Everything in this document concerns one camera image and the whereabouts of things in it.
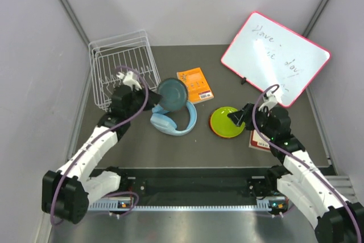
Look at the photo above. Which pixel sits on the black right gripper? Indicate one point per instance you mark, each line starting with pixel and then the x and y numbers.
pixel 239 116

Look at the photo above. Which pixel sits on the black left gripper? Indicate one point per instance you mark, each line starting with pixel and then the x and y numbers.
pixel 153 98

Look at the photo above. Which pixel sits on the lime green plate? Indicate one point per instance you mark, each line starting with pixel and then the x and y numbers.
pixel 224 122

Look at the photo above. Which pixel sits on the teal blue plate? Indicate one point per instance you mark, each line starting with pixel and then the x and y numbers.
pixel 174 94

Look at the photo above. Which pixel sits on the red floral plate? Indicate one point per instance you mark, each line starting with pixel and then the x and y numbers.
pixel 219 135

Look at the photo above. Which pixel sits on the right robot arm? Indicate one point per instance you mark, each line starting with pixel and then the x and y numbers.
pixel 333 217

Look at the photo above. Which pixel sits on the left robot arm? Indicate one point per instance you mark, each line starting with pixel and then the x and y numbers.
pixel 68 192

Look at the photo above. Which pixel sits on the light blue headphones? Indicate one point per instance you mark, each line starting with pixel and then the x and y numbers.
pixel 167 125

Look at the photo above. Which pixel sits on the red bordered book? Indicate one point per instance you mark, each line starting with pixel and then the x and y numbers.
pixel 256 142

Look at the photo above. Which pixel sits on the orange paperback book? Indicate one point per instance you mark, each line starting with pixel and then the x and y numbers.
pixel 197 85

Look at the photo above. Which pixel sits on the pink framed whiteboard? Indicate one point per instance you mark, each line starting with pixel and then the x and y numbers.
pixel 264 52

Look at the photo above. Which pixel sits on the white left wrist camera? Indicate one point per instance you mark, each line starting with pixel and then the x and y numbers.
pixel 130 79

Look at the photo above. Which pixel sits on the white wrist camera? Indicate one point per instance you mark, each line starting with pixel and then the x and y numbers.
pixel 269 102
pixel 130 79

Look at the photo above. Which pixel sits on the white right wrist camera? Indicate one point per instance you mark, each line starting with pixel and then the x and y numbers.
pixel 269 102

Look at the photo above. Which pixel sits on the white wire dish rack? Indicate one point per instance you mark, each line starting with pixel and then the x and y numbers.
pixel 107 55

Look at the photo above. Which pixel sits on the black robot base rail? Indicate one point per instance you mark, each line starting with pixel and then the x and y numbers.
pixel 198 186

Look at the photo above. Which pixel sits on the grey slotted cable duct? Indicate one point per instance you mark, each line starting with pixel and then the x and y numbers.
pixel 115 205

